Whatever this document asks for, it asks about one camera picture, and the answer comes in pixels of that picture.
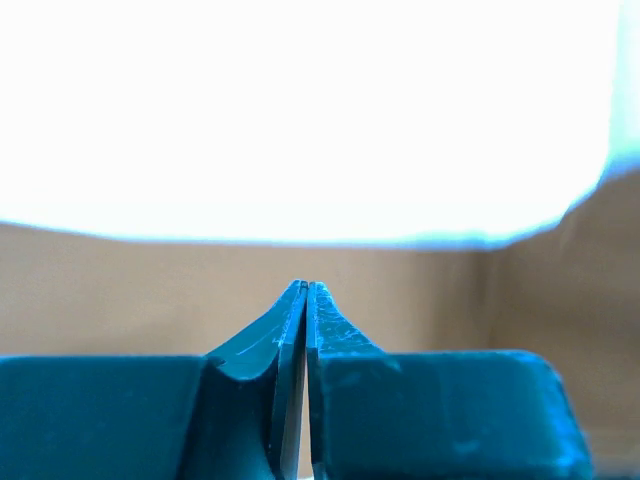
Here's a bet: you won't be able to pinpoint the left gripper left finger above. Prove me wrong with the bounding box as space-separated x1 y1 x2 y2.
1 280 306 479

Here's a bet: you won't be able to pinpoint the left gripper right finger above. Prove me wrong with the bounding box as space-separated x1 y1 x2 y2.
306 282 594 479

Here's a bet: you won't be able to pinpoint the brown trousers with striped trim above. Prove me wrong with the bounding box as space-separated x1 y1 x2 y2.
1 171 639 468

